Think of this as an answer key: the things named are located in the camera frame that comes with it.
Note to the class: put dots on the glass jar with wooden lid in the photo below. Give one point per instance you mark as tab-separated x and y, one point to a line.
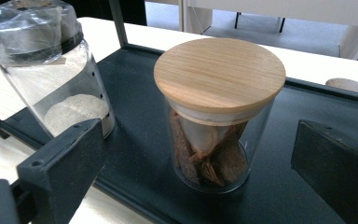
217	74

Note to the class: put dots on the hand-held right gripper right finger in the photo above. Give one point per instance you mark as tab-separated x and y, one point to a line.
338	171

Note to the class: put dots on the beige desk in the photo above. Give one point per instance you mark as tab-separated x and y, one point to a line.
292	9

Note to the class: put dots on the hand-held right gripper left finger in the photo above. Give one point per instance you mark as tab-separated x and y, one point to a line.
65	168

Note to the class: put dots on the glass jar with plastic wrap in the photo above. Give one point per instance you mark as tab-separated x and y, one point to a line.
68	90

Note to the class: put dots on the black metal shelf rack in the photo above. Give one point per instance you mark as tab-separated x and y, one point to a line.
136	124

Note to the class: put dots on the small round wooden disc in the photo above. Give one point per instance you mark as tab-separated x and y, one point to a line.
348	85

